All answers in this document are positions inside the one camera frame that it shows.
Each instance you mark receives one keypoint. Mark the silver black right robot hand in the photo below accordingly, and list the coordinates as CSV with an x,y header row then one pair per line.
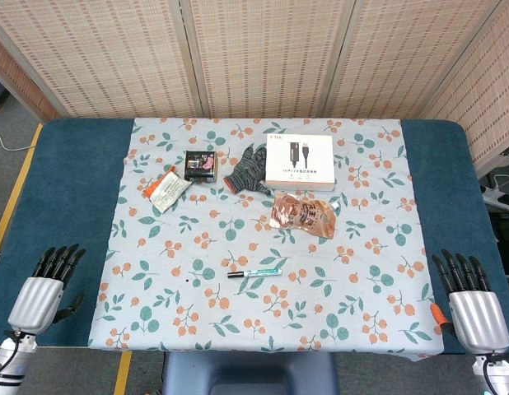
x,y
479,321

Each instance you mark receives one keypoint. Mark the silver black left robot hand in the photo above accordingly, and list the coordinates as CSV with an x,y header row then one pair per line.
x,y
34,302

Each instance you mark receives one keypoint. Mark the white green marker pen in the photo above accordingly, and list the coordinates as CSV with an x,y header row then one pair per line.
x,y
262,272

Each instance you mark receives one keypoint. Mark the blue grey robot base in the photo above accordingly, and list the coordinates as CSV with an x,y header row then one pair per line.
x,y
246,374

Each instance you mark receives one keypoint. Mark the dark blue table cover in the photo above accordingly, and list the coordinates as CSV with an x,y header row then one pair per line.
x,y
69,205

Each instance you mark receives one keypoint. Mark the yellow floor tape strip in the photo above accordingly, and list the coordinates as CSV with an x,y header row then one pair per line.
x,y
13,193
122,372

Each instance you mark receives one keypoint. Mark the white power strip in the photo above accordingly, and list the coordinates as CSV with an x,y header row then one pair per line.
x,y
499,195

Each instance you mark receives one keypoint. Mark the white orange sachet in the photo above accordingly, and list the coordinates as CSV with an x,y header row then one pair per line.
x,y
168,191

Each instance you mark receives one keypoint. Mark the brown snack pouch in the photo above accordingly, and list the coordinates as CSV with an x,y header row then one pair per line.
x,y
304,214

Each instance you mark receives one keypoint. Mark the black snack packet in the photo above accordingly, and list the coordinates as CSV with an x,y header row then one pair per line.
x,y
201,166

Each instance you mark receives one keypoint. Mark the floral patterned tablecloth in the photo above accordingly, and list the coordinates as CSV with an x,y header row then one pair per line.
x,y
262,312

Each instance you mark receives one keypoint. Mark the grey knitted work glove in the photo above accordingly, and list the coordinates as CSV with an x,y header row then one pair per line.
x,y
246,173

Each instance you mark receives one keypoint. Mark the woven bamboo folding screen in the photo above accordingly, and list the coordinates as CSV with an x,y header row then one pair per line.
x,y
258,57

